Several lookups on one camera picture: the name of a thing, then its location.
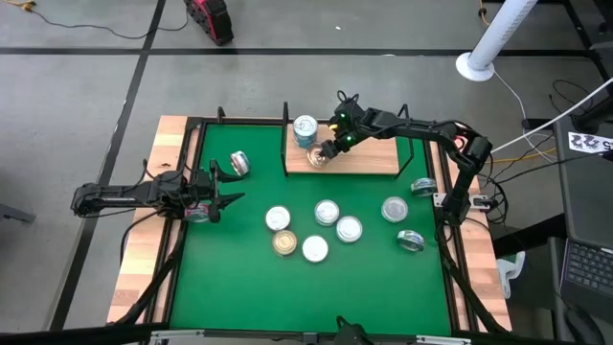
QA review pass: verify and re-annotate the white printed tag sheet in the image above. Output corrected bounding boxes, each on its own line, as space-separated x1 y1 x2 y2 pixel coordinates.
567 130 613 155

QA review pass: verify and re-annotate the white green plastic object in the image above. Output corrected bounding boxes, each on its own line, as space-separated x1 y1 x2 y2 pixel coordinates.
495 250 527 300

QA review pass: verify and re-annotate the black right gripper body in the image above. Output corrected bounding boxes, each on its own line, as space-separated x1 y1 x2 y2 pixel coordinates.
332 119 374 152

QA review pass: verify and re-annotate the red label seafood can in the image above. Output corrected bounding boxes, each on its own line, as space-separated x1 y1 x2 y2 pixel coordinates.
335 215 364 244
264 205 292 233
302 235 329 264

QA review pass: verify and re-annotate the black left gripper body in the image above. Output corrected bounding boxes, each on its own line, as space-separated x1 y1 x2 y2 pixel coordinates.
189 158 220 224

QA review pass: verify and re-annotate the black cable bundle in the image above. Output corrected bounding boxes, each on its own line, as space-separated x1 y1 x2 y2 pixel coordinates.
471 141 510 226

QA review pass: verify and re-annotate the red and black device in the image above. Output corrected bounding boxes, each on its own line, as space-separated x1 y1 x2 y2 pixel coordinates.
183 0 236 47

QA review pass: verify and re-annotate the black floor cable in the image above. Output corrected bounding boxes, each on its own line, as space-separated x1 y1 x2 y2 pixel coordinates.
28 7 191 41

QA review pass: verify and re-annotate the green table mat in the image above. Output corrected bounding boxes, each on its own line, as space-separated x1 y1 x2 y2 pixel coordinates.
168 123 453 336

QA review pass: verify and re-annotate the black desk leg frame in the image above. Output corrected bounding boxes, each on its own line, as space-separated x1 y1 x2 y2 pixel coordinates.
562 0 613 82

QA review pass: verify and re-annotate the navy red label gold can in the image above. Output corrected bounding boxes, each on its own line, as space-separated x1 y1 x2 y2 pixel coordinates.
271 229 299 258
306 144 332 170
183 202 211 224

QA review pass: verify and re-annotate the yellow floor cable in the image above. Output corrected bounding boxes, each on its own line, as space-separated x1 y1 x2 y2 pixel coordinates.
473 147 559 167

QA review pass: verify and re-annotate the thick white cable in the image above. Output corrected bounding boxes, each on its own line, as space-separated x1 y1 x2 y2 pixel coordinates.
473 76 613 162

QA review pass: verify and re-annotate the grey furniture foot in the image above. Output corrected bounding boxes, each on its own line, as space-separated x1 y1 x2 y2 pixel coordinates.
0 203 37 224

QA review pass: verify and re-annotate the black metal table frame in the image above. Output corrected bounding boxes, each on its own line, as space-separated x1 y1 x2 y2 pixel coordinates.
107 105 511 345

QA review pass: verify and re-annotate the green label seafood can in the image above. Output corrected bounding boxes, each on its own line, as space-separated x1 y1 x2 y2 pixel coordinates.
410 176 439 198
397 229 427 253
380 195 410 224
228 149 252 178

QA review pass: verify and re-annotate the yellow cable plug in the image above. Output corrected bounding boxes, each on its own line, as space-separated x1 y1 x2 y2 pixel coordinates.
0 0 37 13

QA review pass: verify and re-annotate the black office chair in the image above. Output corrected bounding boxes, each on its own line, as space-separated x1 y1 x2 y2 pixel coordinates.
562 306 612 345

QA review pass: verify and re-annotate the laptop computer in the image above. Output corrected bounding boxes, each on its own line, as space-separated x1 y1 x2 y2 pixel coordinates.
553 112 613 312

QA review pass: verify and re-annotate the white tower fan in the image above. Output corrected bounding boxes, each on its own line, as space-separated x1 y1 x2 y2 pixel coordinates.
454 0 540 82

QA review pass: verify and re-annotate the black power strip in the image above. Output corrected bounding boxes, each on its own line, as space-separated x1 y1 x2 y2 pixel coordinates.
520 117 556 131

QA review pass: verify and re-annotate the dark laptop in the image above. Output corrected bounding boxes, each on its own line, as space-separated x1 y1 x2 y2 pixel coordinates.
558 237 613 311

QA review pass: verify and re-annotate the wooden shelf with black frame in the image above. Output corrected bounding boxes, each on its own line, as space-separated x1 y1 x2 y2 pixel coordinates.
280 101 417 182

